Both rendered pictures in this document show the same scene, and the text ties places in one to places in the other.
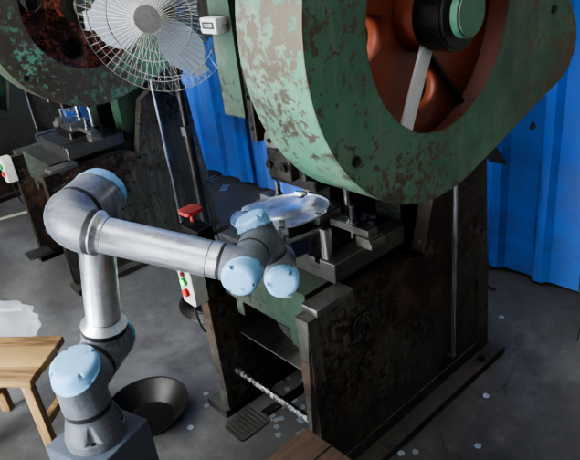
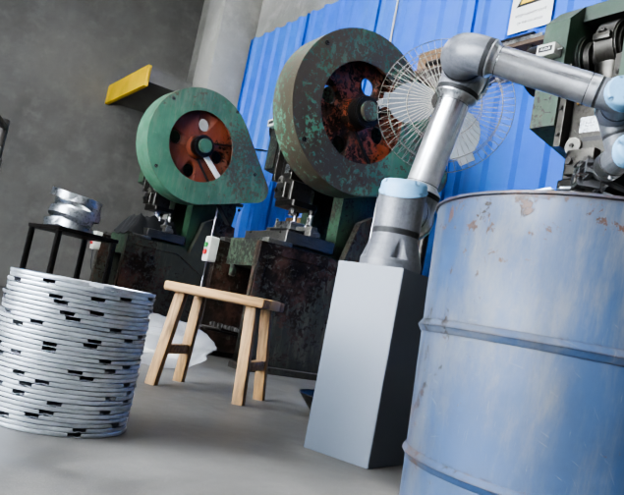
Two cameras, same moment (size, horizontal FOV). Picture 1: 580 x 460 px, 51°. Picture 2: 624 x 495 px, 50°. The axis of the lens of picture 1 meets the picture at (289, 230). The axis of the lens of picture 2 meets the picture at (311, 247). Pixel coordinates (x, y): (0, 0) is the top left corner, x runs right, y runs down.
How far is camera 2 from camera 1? 145 cm
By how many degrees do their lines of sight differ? 33
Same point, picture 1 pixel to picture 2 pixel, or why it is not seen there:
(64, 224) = (475, 36)
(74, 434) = (383, 243)
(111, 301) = (443, 162)
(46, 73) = (318, 143)
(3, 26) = (308, 94)
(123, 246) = (521, 58)
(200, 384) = not seen: hidden behind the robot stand
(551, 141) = not seen: outside the picture
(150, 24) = not seen: hidden behind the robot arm
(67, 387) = (403, 187)
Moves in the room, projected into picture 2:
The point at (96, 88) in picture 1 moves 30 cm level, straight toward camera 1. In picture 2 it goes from (346, 177) to (365, 166)
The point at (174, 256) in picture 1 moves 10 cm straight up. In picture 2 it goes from (565, 70) to (571, 29)
